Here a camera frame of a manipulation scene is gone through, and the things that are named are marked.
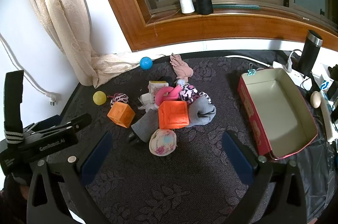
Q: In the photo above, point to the teal binder clip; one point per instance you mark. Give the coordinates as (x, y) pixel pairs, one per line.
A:
(251, 72)

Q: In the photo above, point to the pale blue cloth bundle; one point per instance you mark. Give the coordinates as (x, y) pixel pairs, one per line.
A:
(181, 82)

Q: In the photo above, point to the long white power strip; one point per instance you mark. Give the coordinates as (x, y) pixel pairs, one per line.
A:
(328, 121)

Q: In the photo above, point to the white thread spool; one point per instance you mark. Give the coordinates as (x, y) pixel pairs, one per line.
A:
(186, 1)

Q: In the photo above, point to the wooden window frame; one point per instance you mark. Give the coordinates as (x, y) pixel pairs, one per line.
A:
(126, 15)

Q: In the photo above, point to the wooden egg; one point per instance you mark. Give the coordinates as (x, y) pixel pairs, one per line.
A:
(315, 99)

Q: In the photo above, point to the black thermos flask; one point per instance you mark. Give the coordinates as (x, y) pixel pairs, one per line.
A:
(309, 55)

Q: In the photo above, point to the black thread spool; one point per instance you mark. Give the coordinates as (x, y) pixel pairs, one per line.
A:
(203, 1)

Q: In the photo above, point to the red tin box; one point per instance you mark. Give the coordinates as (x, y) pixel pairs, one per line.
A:
(277, 108)

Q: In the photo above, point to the dark patterned desktop mat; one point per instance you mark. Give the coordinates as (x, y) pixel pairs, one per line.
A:
(158, 173)

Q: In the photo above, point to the white pink sock ball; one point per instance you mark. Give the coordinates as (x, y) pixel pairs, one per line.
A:
(162, 142)

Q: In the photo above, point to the small white carton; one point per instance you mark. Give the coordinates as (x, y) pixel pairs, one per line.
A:
(155, 86)

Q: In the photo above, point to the blue ball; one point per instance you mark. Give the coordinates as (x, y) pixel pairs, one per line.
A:
(146, 63)

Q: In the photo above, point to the small leopard print pompom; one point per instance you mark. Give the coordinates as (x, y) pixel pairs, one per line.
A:
(120, 98)

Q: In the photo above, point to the white plastic wrap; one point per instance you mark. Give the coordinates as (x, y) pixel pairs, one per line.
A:
(146, 105)

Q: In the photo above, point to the white power plug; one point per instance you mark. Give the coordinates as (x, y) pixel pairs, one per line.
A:
(290, 61)

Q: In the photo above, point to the cream lace curtain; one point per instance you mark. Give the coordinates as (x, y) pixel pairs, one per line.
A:
(52, 2)

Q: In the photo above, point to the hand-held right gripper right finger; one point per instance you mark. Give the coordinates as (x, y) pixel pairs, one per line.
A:
(237, 158)

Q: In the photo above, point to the pink stocking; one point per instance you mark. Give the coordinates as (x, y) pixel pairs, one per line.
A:
(181, 68)

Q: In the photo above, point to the pink leopard print socks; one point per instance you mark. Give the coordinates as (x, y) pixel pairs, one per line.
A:
(188, 92)

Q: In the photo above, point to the yellow ball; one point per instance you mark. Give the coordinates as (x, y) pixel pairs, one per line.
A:
(99, 97)

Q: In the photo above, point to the small orange toy cube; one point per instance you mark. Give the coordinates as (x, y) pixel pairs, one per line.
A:
(121, 114)

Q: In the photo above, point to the dark green object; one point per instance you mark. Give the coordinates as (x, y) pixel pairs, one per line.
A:
(333, 71)

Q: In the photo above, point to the large orange toy cube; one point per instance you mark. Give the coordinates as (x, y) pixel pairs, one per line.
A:
(173, 114)

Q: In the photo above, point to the grey sock with black cuff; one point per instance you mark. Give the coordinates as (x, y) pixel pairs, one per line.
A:
(202, 113)

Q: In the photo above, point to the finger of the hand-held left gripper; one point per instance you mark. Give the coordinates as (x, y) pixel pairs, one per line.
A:
(79, 121)

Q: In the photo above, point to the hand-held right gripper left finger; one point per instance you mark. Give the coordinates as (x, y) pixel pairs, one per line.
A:
(96, 158)

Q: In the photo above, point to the black power adapter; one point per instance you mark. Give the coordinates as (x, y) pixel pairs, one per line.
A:
(333, 89)

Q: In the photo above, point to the blue and white box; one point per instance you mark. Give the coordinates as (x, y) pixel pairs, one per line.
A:
(323, 85)

